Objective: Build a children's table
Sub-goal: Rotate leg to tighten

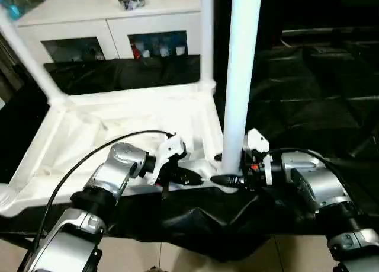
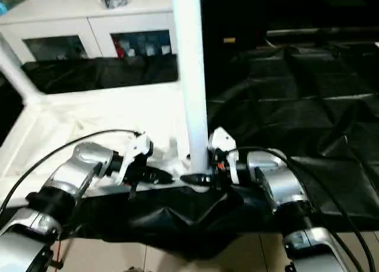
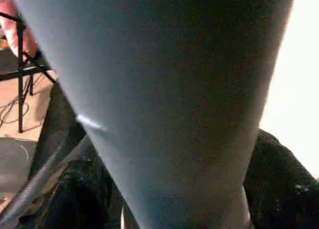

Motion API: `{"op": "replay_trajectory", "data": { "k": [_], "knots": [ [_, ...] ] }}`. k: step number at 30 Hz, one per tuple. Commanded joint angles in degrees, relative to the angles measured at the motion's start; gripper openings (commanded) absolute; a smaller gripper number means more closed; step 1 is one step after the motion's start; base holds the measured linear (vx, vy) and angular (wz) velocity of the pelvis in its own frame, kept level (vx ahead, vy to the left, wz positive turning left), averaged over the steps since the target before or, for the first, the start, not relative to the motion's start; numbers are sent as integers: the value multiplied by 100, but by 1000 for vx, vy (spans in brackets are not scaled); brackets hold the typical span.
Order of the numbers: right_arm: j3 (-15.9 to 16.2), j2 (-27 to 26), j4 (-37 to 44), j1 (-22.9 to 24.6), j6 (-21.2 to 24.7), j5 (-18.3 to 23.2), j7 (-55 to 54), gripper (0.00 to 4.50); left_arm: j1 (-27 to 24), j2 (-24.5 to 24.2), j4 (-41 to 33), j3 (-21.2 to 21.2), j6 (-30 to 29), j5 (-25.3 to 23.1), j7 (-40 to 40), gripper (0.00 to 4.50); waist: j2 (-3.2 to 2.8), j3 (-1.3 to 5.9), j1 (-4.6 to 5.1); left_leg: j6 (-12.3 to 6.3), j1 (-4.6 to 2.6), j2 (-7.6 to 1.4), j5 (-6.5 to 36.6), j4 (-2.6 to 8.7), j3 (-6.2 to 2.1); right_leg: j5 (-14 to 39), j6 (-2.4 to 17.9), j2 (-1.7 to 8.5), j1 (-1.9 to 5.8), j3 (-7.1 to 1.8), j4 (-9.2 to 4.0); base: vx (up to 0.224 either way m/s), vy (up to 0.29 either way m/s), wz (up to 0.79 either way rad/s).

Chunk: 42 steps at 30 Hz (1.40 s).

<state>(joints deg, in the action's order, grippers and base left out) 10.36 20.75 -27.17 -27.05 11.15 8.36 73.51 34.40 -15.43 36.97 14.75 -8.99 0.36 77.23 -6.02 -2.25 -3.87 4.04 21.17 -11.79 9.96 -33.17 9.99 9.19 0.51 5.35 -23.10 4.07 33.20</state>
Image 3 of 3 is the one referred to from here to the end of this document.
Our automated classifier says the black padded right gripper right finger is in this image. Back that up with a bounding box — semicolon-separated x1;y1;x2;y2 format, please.
243;128;319;229

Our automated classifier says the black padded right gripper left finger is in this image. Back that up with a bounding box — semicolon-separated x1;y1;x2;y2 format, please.
18;135;120;229

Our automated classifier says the white plastic table leg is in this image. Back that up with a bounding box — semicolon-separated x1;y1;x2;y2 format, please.
7;0;299;229

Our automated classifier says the black folding stand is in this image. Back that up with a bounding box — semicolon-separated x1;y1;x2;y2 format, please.
0;11;59;134

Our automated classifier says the pink cloth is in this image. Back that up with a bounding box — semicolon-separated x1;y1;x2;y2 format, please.
0;0;40;59

